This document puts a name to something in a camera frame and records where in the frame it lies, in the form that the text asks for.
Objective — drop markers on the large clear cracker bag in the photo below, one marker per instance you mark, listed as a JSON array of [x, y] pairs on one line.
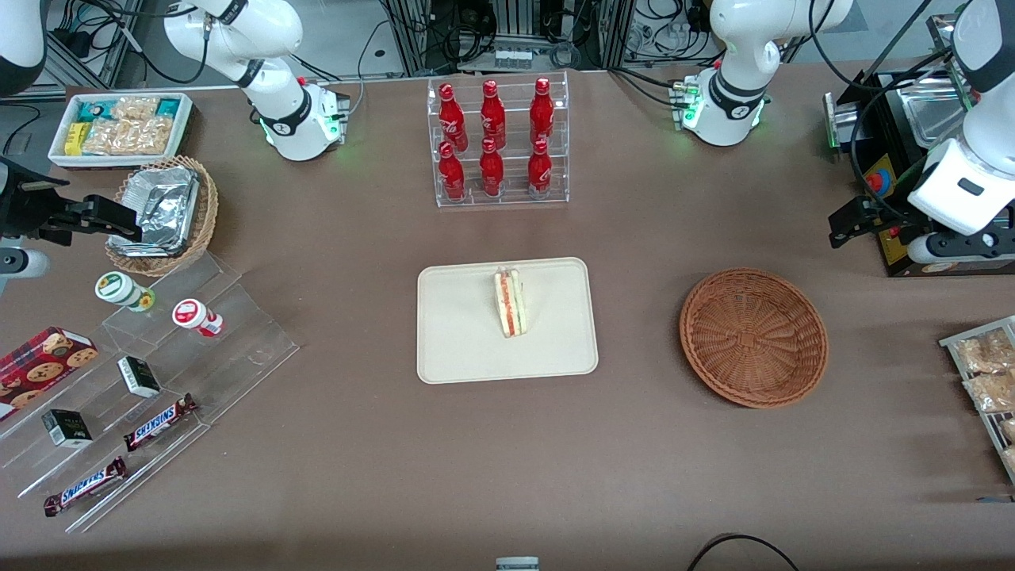
[[127, 136]]

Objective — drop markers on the green lid yogurt cup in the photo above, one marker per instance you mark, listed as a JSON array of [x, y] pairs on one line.
[[115, 287]]

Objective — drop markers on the bagged fried snack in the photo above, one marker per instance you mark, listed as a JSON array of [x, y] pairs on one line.
[[991, 392], [987, 353]]

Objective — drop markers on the beige plastic tray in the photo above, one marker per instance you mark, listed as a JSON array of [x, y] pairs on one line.
[[460, 333]]

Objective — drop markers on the white power strip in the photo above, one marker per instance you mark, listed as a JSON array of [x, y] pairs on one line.
[[513, 57]]

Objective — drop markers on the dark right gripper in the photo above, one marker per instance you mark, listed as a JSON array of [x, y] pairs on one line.
[[24, 208]]

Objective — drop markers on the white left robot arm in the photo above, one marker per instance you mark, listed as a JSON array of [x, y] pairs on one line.
[[737, 95]]

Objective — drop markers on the triangular sandwich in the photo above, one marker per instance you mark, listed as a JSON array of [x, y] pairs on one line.
[[510, 305]]

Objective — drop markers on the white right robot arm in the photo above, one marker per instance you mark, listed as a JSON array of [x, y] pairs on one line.
[[277, 119]]

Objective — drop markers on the red cookie box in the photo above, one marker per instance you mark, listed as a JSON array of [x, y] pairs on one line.
[[40, 365]]

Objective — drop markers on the clear acrylic bottle rack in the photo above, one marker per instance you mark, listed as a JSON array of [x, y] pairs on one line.
[[511, 200]]

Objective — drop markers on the teal snack packet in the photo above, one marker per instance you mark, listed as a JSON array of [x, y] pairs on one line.
[[168, 106], [97, 109]]

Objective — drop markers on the white plastic snack bin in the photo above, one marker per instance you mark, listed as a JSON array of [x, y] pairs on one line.
[[57, 160]]

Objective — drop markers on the light wicker basket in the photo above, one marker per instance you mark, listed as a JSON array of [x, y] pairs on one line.
[[208, 214]]

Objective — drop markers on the clear acrylic stepped stand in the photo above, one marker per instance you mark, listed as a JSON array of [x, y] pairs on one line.
[[254, 349]]

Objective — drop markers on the Snickers chocolate bar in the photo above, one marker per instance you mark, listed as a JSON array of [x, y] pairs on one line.
[[83, 486], [158, 422]]

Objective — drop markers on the red cola bottle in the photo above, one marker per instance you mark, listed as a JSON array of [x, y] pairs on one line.
[[539, 170], [541, 109], [492, 111], [450, 115], [451, 173], [491, 170]]

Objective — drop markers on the round brown wicker basket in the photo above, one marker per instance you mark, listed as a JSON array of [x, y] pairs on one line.
[[753, 337]]

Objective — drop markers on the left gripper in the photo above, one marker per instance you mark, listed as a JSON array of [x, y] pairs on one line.
[[882, 211]]

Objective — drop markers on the red lid yogurt cup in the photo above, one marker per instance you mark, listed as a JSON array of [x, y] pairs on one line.
[[189, 313]]

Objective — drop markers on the small black box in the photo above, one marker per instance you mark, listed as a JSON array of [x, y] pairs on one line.
[[139, 377], [67, 428]]

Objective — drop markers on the aluminium foil tray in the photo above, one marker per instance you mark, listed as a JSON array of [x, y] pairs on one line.
[[162, 206]]

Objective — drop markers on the yellow snack packet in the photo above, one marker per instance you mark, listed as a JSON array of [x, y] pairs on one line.
[[75, 139]]

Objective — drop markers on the small clear cracker bag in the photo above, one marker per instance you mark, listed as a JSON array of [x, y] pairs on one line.
[[135, 107]]

